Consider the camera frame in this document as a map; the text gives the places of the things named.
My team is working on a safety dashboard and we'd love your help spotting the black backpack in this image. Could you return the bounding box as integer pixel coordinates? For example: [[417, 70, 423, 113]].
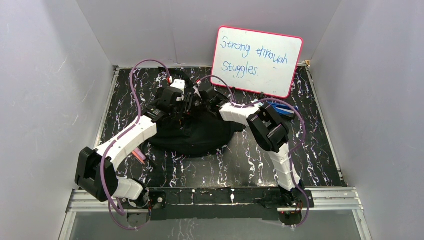
[[148, 69, 246, 157]]

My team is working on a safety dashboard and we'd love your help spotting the pink highlighter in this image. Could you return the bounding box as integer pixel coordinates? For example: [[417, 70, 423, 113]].
[[133, 148, 146, 161]]

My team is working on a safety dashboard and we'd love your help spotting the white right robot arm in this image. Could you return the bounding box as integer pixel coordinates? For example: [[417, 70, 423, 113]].
[[198, 87, 304, 207]]

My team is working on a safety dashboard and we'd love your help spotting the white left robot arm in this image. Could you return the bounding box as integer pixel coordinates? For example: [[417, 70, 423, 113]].
[[74, 80, 185, 208]]

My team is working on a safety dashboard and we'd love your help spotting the pink framed whiteboard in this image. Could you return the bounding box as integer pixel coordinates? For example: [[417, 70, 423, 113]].
[[211, 26, 304, 99]]

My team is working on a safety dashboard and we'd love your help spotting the blue stapler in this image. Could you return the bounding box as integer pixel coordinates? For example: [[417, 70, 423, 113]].
[[267, 101, 297, 120]]

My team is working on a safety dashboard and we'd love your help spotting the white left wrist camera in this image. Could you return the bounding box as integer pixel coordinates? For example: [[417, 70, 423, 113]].
[[170, 79, 186, 92]]

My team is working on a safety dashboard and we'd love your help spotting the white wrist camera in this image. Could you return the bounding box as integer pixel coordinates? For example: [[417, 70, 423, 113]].
[[170, 79, 186, 92], [193, 79, 202, 99]]

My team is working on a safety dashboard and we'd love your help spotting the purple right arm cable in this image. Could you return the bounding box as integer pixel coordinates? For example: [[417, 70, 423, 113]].
[[195, 75, 311, 229]]

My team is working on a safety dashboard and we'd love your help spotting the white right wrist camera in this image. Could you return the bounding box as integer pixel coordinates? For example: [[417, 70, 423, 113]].
[[193, 79, 202, 99]]

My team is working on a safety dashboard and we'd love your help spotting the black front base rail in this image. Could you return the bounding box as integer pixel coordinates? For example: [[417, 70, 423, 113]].
[[145, 187, 289, 221]]

